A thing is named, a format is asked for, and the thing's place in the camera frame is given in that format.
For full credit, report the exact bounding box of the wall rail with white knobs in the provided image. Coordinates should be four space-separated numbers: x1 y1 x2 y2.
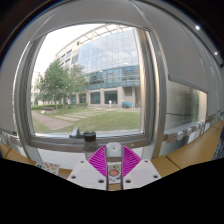
0 131 18 148
163 121 206 144

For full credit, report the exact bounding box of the dark window handle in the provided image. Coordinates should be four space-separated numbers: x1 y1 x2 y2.
69 127 85 139

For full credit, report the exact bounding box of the clear water bottle black cap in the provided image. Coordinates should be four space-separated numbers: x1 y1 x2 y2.
82 130 100 160

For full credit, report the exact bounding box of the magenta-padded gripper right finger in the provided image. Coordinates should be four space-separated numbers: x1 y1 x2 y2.
121 145 163 191

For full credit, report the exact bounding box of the grey window frame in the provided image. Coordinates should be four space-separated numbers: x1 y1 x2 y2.
13 19 168 161

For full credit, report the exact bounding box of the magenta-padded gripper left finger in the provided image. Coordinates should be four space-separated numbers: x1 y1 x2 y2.
66 144 108 191

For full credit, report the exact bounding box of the small white charger block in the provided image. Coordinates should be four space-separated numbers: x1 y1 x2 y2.
105 142 125 163

